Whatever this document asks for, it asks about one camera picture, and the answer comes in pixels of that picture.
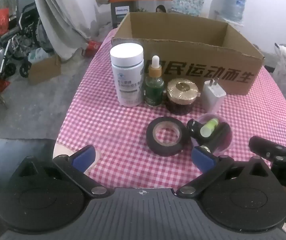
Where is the black tape roll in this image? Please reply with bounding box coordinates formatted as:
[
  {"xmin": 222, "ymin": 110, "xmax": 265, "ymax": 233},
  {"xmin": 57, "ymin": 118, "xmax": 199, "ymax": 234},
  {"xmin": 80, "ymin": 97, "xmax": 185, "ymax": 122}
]
[{"xmin": 146, "ymin": 117, "xmax": 191, "ymax": 156}]

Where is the small cardboard box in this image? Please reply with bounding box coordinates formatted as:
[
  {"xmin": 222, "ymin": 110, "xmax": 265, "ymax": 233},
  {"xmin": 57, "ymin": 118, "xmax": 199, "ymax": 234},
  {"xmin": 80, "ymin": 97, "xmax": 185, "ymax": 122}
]
[{"xmin": 28, "ymin": 54, "xmax": 63, "ymax": 85}]

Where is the green dropper bottle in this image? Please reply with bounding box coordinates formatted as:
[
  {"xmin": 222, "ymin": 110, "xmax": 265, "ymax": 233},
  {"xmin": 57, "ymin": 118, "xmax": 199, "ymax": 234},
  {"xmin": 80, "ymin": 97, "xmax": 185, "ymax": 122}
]
[{"xmin": 144, "ymin": 55, "xmax": 165, "ymax": 107}]

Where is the green tube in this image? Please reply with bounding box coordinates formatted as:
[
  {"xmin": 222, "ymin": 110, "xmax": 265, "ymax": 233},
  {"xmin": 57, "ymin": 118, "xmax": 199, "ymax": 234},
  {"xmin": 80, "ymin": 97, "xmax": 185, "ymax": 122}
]
[{"xmin": 200, "ymin": 119, "xmax": 220, "ymax": 138}]

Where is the white curtain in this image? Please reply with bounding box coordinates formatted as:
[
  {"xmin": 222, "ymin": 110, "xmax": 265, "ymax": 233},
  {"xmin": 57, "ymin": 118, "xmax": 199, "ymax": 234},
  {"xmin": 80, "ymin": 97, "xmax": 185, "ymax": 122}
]
[{"xmin": 31, "ymin": 0, "xmax": 96, "ymax": 61}]

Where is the white water dispenser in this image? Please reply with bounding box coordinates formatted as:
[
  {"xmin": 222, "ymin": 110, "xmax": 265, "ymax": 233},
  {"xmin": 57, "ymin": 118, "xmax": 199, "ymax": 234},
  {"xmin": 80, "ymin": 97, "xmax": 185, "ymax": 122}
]
[{"xmin": 215, "ymin": 10, "xmax": 244, "ymax": 27}]

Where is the pink checkered tablecloth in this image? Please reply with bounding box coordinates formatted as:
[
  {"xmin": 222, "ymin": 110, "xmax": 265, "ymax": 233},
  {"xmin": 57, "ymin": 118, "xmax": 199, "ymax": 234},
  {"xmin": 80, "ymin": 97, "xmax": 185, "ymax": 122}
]
[{"xmin": 53, "ymin": 27, "xmax": 286, "ymax": 189}]

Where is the gold lid jar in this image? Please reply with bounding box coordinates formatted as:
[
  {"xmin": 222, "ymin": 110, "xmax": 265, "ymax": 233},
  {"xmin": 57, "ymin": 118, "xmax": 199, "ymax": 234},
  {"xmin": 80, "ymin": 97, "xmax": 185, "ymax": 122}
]
[{"xmin": 165, "ymin": 78, "xmax": 200, "ymax": 116}]

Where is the large printed cardboard box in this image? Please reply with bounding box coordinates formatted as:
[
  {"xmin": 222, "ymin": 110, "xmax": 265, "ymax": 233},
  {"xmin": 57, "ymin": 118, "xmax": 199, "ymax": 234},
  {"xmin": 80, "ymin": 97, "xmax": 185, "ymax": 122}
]
[{"xmin": 111, "ymin": 12, "xmax": 266, "ymax": 96}]

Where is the white charger plug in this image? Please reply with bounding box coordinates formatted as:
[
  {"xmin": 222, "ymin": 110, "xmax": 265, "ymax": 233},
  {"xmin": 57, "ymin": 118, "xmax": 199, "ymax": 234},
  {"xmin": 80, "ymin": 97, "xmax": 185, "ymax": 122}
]
[{"xmin": 202, "ymin": 79, "xmax": 227, "ymax": 115}]

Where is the red plastic bag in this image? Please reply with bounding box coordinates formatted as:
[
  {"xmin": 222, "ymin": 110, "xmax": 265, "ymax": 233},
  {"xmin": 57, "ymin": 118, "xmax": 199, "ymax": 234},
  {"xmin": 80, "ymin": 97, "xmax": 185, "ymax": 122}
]
[{"xmin": 0, "ymin": 8, "xmax": 10, "ymax": 37}]

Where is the purple translucent case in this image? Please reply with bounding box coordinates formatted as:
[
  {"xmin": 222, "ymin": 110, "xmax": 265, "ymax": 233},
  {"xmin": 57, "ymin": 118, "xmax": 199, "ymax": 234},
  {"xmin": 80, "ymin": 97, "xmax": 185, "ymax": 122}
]
[{"xmin": 192, "ymin": 114, "xmax": 233, "ymax": 153}]

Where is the red packet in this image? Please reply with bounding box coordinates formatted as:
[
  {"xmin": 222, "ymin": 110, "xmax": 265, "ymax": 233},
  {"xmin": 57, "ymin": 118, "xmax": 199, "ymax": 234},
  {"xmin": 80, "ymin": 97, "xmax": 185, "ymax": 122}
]
[{"xmin": 81, "ymin": 40, "xmax": 102, "ymax": 56}]

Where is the white supplement bottle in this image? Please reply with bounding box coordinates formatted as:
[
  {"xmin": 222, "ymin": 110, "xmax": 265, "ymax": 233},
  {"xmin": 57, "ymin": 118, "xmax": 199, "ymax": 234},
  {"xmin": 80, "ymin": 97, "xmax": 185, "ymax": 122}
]
[{"xmin": 110, "ymin": 43, "xmax": 144, "ymax": 107}]

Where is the folded wheelchair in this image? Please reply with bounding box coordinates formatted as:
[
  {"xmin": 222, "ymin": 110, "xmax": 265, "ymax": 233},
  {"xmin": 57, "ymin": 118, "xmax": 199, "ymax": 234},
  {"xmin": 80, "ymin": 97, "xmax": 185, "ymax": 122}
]
[{"xmin": 0, "ymin": 0, "xmax": 49, "ymax": 78}]

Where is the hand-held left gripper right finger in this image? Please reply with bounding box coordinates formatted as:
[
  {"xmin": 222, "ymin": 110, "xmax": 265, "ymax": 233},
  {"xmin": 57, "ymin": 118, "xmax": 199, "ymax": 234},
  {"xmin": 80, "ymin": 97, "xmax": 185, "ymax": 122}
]
[{"xmin": 177, "ymin": 145, "xmax": 273, "ymax": 197}]

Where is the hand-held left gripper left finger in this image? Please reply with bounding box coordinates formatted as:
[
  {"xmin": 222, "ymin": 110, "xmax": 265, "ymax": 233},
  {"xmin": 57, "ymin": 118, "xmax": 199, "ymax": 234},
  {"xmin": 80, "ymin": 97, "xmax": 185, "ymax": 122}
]
[{"xmin": 16, "ymin": 144, "xmax": 113, "ymax": 197}]

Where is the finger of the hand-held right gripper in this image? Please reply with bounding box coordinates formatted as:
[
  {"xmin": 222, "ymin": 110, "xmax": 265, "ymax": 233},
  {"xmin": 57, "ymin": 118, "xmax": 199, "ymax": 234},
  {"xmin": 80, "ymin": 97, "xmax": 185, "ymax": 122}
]
[{"xmin": 248, "ymin": 136, "xmax": 286, "ymax": 160}]

